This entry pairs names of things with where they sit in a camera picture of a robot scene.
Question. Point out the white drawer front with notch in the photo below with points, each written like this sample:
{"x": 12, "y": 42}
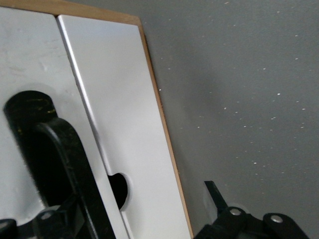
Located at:
{"x": 119, "y": 99}

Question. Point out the white-fronted wooden drawer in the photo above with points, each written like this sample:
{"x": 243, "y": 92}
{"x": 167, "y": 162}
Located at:
{"x": 30, "y": 49}

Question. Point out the wooden drawer cabinet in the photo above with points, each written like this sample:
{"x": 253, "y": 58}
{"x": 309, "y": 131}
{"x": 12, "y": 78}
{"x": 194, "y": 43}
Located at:
{"x": 99, "y": 15}

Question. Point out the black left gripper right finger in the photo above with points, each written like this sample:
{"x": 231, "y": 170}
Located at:
{"x": 224, "y": 224}

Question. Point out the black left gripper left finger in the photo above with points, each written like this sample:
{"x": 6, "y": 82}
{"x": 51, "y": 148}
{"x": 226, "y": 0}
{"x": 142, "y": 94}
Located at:
{"x": 49, "y": 224}

